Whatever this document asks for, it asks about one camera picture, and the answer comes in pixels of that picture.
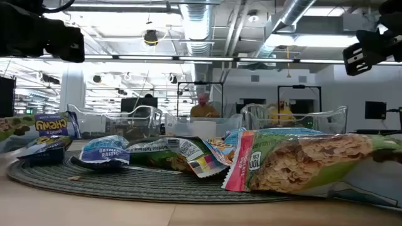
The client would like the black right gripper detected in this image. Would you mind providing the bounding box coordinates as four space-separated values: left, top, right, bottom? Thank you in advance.
342 0 402 77

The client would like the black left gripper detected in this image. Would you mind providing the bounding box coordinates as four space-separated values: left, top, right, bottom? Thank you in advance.
0 0 85 63

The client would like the green yellow granola bar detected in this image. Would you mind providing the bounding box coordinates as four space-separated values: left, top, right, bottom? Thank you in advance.
0 110 81 154
125 136 231 179

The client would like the light blue granola bar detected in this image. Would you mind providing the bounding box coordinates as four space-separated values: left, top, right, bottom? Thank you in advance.
259 127 325 136
203 127 249 167

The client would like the dark blue granola bar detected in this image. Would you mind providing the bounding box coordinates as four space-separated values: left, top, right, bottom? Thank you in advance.
17 135 73 167

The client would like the blue white oatmeal raisin bar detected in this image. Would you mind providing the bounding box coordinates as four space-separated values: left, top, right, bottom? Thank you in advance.
69 134 131 173

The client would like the green red granola bar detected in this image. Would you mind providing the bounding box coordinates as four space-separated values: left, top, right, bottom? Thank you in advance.
221 129 402 210

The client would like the white square pillar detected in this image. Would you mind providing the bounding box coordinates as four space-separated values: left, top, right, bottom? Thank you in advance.
58 67 87 114

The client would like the tall black panel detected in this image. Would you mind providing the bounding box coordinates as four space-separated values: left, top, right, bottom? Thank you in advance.
0 76 17 119

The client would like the large clear plastic bin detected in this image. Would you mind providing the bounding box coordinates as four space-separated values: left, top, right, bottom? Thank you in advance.
67 103 163 143
241 102 349 135

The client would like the black background desk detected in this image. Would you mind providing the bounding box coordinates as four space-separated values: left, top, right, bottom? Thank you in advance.
354 127 402 136

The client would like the black ceiling device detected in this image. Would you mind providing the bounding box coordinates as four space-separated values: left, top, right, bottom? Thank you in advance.
143 29 159 47

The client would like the black desk monitor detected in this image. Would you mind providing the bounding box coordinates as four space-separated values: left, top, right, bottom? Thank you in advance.
120 97 159 114

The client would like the long white light bar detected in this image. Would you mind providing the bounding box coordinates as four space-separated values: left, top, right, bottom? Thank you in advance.
84 54 402 65

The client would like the small clear plastic bin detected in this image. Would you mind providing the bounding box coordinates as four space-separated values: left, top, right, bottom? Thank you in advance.
164 112 244 141

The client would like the round gray woven placemat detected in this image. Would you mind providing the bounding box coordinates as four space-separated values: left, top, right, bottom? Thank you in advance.
6 143 302 205

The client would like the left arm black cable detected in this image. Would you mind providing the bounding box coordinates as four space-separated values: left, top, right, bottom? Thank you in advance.
40 0 77 14

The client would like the black wall screen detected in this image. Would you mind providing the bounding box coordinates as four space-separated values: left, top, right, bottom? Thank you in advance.
364 100 388 121

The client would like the black background rig frame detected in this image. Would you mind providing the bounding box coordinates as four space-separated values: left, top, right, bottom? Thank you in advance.
177 80 224 119
277 84 323 114

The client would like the yellow hanging cord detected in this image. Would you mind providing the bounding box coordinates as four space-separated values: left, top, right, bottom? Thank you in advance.
285 46 292 79

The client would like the silver ribbed air duct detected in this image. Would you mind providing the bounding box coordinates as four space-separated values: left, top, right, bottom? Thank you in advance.
178 0 218 58

